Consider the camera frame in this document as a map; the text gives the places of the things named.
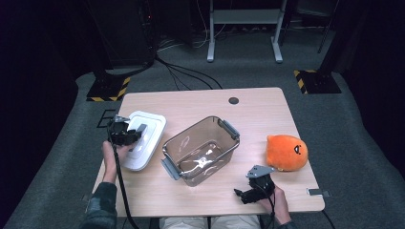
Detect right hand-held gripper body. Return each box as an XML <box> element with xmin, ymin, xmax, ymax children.
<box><xmin>245</xmin><ymin>164</ymin><xmax>276</xmax><ymax>202</ymax></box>

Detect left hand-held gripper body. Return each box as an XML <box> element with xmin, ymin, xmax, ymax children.
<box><xmin>107</xmin><ymin>114</ymin><xmax>143</xmax><ymax>147</ymax></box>

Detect white plastic box lid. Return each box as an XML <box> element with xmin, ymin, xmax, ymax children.
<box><xmin>121</xmin><ymin>110</ymin><xmax>167</xmax><ymax>173</ymax></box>

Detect orange plush toy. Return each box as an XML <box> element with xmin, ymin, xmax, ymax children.
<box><xmin>266</xmin><ymin>134</ymin><xmax>309</xmax><ymax>173</ymax></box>

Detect clear brown plastic storage box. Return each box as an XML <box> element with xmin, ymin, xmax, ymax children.
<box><xmin>160</xmin><ymin>115</ymin><xmax>242</xmax><ymax>187</ymax></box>

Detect person's right hand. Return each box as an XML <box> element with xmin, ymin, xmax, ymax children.
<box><xmin>259</xmin><ymin>185</ymin><xmax>291</xmax><ymax>225</ymax></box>

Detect person's left hand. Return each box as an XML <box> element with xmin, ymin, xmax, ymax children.
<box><xmin>101</xmin><ymin>140</ymin><xmax>135</xmax><ymax>175</ymax></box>

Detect person's legs in beige pants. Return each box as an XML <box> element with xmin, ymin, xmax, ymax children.
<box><xmin>159</xmin><ymin>215</ymin><xmax>262</xmax><ymax>229</ymax></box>

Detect black stand base striped edge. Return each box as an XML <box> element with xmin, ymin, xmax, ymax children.
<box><xmin>86</xmin><ymin>75</ymin><xmax>132</xmax><ymax>103</ymax></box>
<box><xmin>292</xmin><ymin>69</ymin><xmax>343</xmax><ymax>95</ymax></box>

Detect black equipment cabinet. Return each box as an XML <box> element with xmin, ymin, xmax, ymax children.
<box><xmin>92</xmin><ymin>0</ymin><xmax>158</xmax><ymax>69</ymax></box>

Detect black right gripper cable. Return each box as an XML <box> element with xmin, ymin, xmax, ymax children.
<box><xmin>267</xmin><ymin>195</ymin><xmax>277</xmax><ymax>229</ymax></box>

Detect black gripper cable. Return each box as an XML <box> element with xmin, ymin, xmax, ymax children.
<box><xmin>109</xmin><ymin>142</ymin><xmax>140</xmax><ymax>229</ymax></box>
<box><xmin>267</xmin><ymin>195</ymin><xmax>277</xmax><ymax>229</ymax></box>

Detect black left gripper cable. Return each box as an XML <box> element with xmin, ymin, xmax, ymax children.
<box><xmin>109</xmin><ymin>142</ymin><xmax>140</xmax><ymax>229</ymax></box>

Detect black floor cables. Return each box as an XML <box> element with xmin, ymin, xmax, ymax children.
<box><xmin>155</xmin><ymin>56</ymin><xmax>224</xmax><ymax>92</ymax></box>

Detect black cable under table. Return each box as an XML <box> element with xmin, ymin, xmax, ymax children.
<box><xmin>320</xmin><ymin>209</ymin><xmax>336</xmax><ymax>229</ymax></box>

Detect white metal desk frame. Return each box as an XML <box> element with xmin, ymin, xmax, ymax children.
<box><xmin>205</xmin><ymin>0</ymin><xmax>289</xmax><ymax>64</ymax></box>

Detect black stand post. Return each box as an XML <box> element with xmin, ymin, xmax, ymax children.
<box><xmin>318</xmin><ymin>0</ymin><xmax>354</xmax><ymax>74</ymax></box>

